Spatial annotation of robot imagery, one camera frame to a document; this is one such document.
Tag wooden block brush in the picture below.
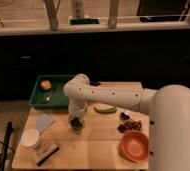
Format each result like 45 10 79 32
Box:
36 143 59 166

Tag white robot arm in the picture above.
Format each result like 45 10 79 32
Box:
63 74 190 171

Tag dark brown bowl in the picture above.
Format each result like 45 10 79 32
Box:
90 81 101 86

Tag orange plastic bowl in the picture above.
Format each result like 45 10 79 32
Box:
119 131 149 162

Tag green base stand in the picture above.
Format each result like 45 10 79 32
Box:
70 18 100 25

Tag green plastic tray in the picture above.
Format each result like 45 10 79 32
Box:
29 75 73 110

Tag white paper cup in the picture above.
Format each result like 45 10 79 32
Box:
21 129 40 149

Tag green cucumber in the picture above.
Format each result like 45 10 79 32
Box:
93 107 117 114

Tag metal cup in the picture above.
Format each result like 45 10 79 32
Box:
70 117 83 130

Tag black pole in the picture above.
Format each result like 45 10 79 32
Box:
0 122 13 171

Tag blue cloth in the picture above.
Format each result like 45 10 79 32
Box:
35 113 54 133

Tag green plastic cup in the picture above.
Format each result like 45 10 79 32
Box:
69 117 85 134

